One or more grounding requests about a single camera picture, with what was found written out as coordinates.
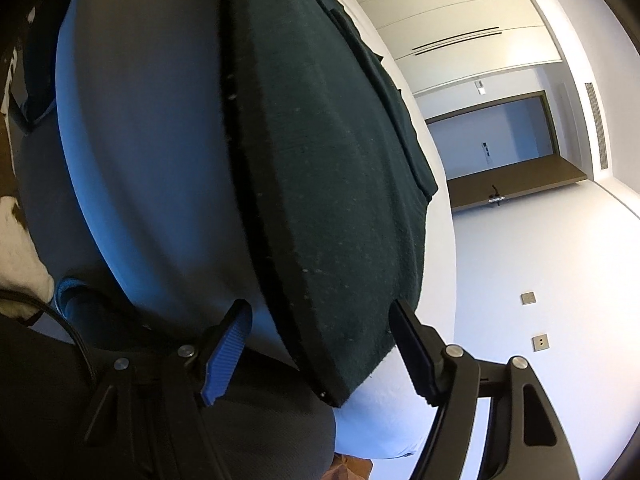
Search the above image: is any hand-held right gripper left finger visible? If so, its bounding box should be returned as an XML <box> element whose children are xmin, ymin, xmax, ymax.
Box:
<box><xmin>82</xmin><ymin>299</ymin><xmax>253</xmax><ymax>480</ymax></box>

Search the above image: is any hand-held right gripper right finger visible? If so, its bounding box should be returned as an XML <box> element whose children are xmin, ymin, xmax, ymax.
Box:
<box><xmin>389</xmin><ymin>299</ymin><xmax>581</xmax><ymax>480</ymax></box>

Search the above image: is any dark green sweater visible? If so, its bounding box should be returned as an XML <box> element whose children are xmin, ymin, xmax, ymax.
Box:
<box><xmin>220</xmin><ymin>0</ymin><xmax>440</xmax><ymax>407</ymax></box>

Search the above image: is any brown door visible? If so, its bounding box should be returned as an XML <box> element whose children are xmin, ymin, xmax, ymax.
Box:
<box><xmin>446</xmin><ymin>152</ymin><xmax>588</xmax><ymax>212</ymax></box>

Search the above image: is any white bed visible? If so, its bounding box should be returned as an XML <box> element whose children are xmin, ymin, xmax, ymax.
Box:
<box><xmin>55</xmin><ymin>0</ymin><xmax>458</xmax><ymax>461</ymax></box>

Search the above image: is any ceiling air vent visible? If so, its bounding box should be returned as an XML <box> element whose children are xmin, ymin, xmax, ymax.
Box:
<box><xmin>584</xmin><ymin>81</ymin><xmax>610</xmax><ymax>171</ymax></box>

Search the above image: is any white wardrobe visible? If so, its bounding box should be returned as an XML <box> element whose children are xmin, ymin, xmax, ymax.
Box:
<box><xmin>340</xmin><ymin>0</ymin><xmax>563</xmax><ymax>98</ymax></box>

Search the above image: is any black cable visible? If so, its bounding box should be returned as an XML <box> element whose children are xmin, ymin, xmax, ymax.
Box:
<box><xmin>0</xmin><ymin>287</ymin><xmax>101</xmax><ymax>386</ymax></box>

